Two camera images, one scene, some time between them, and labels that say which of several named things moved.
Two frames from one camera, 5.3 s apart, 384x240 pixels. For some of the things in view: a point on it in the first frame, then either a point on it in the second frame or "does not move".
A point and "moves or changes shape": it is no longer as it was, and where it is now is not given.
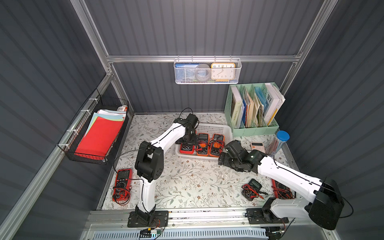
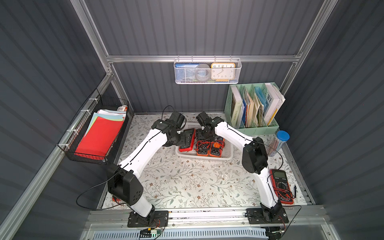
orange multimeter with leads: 203,143 does not move
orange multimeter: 217,145 does not move
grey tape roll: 202,72 does not move
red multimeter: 282,192 does not move
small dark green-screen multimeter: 251,190 -> 209,139
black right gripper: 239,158 -> 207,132
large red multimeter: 186,149 moves or changes shape
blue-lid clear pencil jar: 281,137 does not move
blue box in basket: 185,72 does not move
